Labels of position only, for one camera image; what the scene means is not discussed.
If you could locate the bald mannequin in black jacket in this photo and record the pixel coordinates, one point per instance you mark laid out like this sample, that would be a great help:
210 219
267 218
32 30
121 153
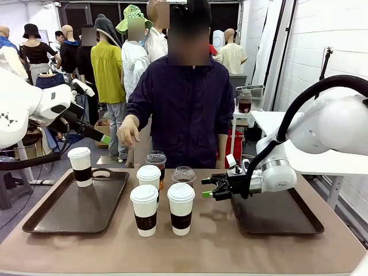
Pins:
68 54

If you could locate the person in navy jacket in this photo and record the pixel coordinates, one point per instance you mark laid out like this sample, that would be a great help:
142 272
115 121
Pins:
187 115

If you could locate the white leaning board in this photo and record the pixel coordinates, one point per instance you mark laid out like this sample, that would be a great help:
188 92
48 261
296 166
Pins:
273 57

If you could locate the mannequin in cream shirt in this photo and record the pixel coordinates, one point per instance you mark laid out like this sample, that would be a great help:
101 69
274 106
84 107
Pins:
233 57

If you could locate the tall clear dome-lid tea cup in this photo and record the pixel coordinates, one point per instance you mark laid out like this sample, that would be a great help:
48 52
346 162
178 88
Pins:
155 161

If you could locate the cardboard box with clothes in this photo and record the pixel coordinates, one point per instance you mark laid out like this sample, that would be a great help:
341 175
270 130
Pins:
100 129

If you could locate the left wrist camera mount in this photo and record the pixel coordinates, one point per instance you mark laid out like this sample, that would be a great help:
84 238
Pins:
84 87

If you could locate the large white table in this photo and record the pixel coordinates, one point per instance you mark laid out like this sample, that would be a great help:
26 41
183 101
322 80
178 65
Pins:
316 164

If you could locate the small white side table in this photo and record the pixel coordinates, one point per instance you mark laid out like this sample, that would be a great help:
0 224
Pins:
247 115

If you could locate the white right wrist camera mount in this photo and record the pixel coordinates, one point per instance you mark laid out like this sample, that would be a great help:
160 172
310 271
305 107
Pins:
230 161

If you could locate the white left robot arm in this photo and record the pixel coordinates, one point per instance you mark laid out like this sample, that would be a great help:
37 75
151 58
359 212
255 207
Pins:
17 115

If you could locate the glass jar with dark liquid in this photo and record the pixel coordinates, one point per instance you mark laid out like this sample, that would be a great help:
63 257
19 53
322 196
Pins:
245 105

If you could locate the person's right forearm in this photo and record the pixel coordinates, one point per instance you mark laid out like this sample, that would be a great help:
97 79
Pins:
138 112

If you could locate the mannequin with black hat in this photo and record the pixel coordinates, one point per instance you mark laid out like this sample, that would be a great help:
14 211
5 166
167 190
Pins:
36 53

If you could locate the blue denim skirt form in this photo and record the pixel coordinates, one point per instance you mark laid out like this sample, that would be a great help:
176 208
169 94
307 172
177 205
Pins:
49 80

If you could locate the white desk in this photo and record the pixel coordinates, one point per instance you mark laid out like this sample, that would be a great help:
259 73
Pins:
31 169

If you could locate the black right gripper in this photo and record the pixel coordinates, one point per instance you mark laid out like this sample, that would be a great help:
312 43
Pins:
237 184

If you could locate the short clear dome-lid tea cup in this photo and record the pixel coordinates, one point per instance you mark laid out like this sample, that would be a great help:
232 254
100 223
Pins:
184 174

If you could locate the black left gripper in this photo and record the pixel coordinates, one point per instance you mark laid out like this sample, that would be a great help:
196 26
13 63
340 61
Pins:
76 113

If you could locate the background person with dark hair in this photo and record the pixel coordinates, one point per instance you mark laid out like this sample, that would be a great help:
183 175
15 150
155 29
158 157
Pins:
59 36

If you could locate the brown plastic tray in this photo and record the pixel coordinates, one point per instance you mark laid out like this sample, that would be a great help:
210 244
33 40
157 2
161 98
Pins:
273 215

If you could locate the metal mannequin base plate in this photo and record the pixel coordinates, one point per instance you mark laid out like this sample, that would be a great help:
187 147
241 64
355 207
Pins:
107 160

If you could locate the person's right hand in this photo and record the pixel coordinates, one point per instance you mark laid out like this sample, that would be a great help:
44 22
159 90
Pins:
128 132

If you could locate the white paper cup brown sleeve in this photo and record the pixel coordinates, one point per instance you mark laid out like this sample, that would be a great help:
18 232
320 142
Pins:
143 207
148 176
181 204
80 164

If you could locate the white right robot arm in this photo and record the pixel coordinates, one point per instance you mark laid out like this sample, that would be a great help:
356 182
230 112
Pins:
339 123

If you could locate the red bag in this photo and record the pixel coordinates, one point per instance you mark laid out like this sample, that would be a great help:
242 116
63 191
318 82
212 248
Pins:
237 146

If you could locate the mannequin in blue white jacket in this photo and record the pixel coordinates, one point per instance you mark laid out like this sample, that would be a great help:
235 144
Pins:
8 57

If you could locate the person's left forearm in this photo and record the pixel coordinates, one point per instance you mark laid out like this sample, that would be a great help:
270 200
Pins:
220 149

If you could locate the black tripod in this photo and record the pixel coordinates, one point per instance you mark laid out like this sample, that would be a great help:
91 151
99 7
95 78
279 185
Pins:
325 66

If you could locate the grey cabinet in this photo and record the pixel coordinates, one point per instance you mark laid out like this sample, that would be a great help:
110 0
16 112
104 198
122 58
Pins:
238 80

